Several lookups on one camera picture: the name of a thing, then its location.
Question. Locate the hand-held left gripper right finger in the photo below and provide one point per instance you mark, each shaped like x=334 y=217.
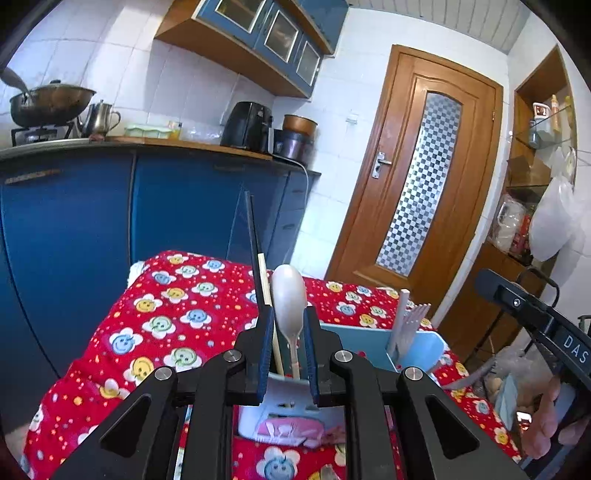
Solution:
x=310 y=357

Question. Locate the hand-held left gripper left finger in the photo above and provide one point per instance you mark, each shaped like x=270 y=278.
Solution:
x=266 y=353

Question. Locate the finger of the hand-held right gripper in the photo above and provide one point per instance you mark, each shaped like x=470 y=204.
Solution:
x=512 y=300

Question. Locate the wooden chopstick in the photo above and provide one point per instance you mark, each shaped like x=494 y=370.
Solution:
x=270 y=314

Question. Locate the light blue utensil holder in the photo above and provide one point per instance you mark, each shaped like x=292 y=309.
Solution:
x=364 y=341

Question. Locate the beige plastic spoon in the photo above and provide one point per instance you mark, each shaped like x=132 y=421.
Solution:
x=288 y=290

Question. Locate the white chopstick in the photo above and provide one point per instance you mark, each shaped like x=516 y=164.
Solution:
x=400 y=318

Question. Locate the white plastic fork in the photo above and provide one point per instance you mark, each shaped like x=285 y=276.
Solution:
x=413 y=323

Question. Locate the black chopstick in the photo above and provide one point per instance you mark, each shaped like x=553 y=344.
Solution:
x=256 y=249

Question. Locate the person's right hand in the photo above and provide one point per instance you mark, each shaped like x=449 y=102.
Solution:
x=547 y=415

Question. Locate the wooden shelf unit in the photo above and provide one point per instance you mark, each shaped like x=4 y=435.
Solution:
x=489 y=295

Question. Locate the packaged food bags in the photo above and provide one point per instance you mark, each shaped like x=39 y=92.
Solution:
x=510 y=226

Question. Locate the white plastic bag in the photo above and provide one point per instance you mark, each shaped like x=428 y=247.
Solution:
x=551 y=221

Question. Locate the red floral tablecloth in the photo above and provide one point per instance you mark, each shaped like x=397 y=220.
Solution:
x=161 y=314

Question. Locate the cardboard box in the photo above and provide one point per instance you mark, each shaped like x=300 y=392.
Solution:
x=526 y=170

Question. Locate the wooden door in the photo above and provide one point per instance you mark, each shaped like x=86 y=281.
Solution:
x=369 y=207

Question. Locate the bottles on glass shelf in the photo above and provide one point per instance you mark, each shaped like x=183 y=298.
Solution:
x=547 y=122

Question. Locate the dark rice cooker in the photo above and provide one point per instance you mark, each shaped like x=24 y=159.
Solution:
x=291 y=145

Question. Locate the blue lower cabinets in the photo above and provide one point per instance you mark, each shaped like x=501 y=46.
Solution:
x=92 y=221

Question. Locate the blue cabinets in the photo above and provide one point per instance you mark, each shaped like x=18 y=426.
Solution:
x=92 y=221
x=330 y=18

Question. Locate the wooden counter board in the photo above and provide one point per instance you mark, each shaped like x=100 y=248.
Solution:
x=194 y=145

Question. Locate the black air fryer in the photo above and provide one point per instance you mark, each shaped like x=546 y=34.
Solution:
x=244 y=127

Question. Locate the clear plastic bag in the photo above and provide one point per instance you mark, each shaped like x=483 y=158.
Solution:
x=201 y=134

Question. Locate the brown pot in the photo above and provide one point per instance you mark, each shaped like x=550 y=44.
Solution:
x=300 y=124

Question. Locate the yellow jar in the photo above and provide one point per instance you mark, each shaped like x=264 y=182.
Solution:
x=174 y=130

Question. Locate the green tray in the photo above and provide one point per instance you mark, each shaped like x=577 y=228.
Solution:
x=147 y=131

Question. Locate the steel kettle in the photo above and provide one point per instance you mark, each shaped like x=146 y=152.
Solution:
x=99 y=120

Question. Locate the gas stove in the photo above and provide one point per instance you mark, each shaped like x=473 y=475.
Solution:
x=44 y=134

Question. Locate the steel wok with lid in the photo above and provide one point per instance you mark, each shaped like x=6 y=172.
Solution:
x=51 y=104

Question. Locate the blue upper cabinets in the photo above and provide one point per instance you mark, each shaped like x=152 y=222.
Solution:
x=330 y=18

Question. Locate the white wall switch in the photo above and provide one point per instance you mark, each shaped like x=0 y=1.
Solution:
x=352 y=119

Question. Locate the glass-door wall cabinet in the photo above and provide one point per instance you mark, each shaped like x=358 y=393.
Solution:
x=268 y=37

